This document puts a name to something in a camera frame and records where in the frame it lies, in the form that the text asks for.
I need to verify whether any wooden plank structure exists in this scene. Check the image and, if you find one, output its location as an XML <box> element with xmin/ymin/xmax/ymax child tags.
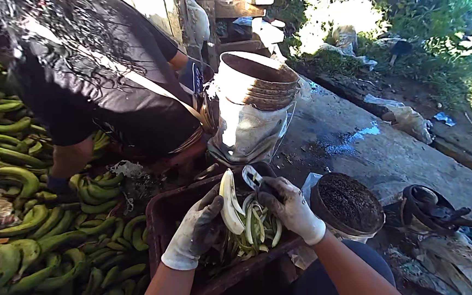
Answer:
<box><xmin>160</xmin><ymin>0</ymin><xmax>275</xmax><ymax>72</ymax></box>

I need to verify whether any small black bucket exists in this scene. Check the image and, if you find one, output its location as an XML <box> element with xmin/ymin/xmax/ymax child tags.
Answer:
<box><xmin>399</xmin><ymin>184</ymin><xmax>457</xmax><ymax>236</ymax></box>

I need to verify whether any crumpled translucent plastic sheet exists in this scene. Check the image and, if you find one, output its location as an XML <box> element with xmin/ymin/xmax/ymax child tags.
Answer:
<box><xmin>363</xmin><ymin>94</ymin><xmax>433</xmax><ymax>145</ymax></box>

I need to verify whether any person's left forearm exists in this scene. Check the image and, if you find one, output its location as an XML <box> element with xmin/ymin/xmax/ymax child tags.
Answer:
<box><xmin>144</xmin><ymin>262</ymin><xmax>198</xmax><ymax>295</ymax></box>

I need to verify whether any dark red plastic crate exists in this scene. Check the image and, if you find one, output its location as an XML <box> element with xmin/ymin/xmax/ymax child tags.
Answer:
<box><xmin>146</xmin><ymin>161</ymin><xmax>305</xmax><ymax>295</ymax></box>

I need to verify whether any person's right forearm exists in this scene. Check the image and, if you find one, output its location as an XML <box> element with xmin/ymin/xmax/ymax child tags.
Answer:
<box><xmin>312</xmin><ymin>230</ymin><xmax>402</xmax><ymax>295</ymax></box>

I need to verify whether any metal peeler with black handle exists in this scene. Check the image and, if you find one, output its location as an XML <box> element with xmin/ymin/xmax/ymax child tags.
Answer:
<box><xmin>242</xmin><ymin>165</ymin><xmax>276</xmax><ymax>202</ymax></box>

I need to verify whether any white hanging bag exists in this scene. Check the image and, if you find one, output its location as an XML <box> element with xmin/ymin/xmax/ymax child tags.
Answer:
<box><xmin>186</xmin><ymin>0</ymin><xmax>211</xmax><ymax>51</ymax></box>

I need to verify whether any dirty crumpled cloth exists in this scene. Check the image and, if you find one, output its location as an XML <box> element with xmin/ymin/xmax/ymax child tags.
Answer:
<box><xmin>388</xmin><ymin>229</ymin><xmax>472</xmax><ymax>295</ymax></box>

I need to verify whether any dirty white sack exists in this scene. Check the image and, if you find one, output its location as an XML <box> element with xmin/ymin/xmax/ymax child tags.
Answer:
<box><xmin>207</xmin><ymin>96</ymin><xmax>298</xmax><ymax>166</ymax></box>

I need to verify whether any person's left hand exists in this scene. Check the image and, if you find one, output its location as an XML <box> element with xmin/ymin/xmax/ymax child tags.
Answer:
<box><xmin>161</xmin><ymin>183</ymin><xmax>224</xmax><ymax>271</ymax></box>

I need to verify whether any large white stained bucket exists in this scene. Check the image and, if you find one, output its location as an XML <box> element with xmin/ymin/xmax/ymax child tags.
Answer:
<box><xmin>216</xmin><ymin>51</ymin><xmax>301</xmax><ymax>112</ymax></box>

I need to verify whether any bucket of dark soil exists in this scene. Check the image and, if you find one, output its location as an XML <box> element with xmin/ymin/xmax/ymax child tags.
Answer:
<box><xmin>310</xmin><ymin>172</ymin><xmax>386</xmax><ymax>244</ymax></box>

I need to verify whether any pile of green plantains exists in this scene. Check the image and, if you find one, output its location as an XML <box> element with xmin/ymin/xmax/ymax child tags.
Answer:
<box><xmin>0</xmin><ymin>49</ymin><xmax>151</xmax><ymax>295</ymax></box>

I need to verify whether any green bushes and grass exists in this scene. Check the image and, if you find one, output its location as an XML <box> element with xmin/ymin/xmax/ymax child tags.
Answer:
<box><xmin>277</xmin><ymin>0</ymin><xmax>472</xmax><ymax>140</ymax></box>

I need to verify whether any pile of plantain peels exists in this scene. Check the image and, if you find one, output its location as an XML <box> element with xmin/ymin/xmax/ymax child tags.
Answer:
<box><xmin>201</xmin><ymin>193</ymin><xmax>283</xmax><ymax>267</ymax></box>

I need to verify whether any small blue plastic scrap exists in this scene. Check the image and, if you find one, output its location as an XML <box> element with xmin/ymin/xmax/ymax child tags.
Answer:
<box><xmin>433</xmin><ymin>112</ymin><xmax>457</xmax><ymax>127</ymax></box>

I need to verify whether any peeled pale plantain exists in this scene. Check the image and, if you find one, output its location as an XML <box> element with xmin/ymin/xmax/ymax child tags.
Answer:
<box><xmin>219</xmin><ymin>168</ymin><xmax>246</xmax><ymax>236</ymax></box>

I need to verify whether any person's right hand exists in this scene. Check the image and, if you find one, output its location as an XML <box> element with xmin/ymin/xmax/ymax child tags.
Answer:
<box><xmin>256</xmin><ymin>176</ymin><xmax>327</xmax><ymax>246</ymax></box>

